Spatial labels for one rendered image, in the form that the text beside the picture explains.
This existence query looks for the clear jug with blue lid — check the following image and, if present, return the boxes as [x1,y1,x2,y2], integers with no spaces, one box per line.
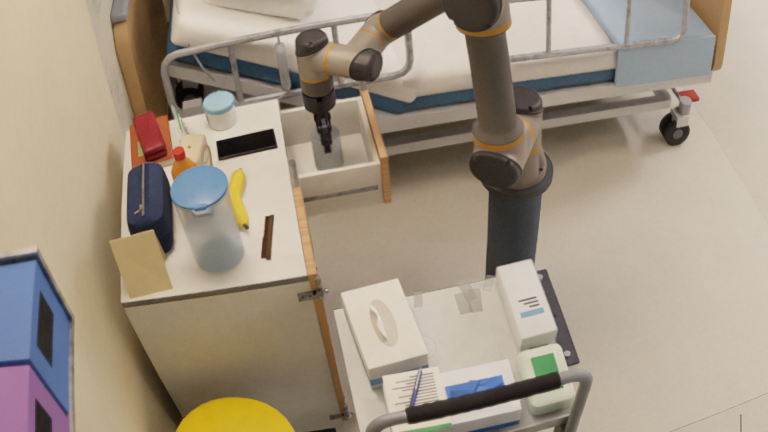
[169,164,246,274]

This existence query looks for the blue and purple box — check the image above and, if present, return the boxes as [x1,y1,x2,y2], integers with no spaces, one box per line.
[0,246,76,432]

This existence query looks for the yellow banana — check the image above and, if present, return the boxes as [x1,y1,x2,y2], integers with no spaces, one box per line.
[228,167,251,231]

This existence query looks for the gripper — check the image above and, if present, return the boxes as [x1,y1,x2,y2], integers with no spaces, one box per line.
[301,88,338,155]

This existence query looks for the white box with blue label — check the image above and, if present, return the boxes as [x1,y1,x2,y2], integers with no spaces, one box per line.
[494,258,560,351]

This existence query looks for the orange bottle with red cap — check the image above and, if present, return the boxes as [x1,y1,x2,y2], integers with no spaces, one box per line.
[170,145,197,181]

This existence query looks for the white notepad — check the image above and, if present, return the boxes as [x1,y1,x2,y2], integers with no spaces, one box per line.
[381,366,449,416]

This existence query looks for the white bedside cabinet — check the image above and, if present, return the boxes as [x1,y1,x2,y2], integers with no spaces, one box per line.
[119,98,350,428]

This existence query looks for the white drawer with wooden front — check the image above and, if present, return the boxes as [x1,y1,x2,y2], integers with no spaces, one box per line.
[279,88,393,205]

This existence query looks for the hospital bed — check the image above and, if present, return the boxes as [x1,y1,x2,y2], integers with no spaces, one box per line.
[110,0,735,147]

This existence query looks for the red case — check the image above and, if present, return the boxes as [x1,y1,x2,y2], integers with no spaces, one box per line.
[132,110,170,163]

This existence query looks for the wooden-edged cupboard door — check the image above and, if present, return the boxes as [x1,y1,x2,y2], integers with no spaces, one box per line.
[289,159,353,422]

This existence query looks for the navy blue pouch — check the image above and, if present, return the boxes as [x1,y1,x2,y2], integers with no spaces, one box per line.
[125,161,175,254]

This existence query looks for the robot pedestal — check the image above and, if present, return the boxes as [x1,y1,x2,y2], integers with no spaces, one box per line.
[484,157,581,367]

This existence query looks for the white trolley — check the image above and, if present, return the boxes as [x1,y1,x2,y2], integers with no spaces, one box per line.
[332,272,595,432]

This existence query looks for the white and blue packet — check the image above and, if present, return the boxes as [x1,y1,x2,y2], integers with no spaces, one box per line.
[440,359,524,432]

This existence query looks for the black phone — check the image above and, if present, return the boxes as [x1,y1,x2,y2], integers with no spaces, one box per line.
[215,128,280,162]

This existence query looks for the white box with green square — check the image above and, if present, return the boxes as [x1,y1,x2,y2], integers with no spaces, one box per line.
[516,343,577,417]

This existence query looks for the cream mug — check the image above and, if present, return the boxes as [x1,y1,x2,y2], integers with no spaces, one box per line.
[179,133,214,168]

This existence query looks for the white jar with blue lid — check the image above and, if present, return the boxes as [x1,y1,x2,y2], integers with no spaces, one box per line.
[202,89,238,132]

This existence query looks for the orange book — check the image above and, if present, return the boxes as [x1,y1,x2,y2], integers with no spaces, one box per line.
[128,114,175,170]

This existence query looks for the light blue blanket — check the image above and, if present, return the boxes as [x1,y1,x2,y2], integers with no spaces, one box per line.
[542,0,718,89]

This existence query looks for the yellow round stool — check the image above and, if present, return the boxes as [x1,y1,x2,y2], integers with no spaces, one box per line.
[175,396,297,432]

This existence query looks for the white tissue box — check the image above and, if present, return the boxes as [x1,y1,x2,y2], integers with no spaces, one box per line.
[339,277,431,383]

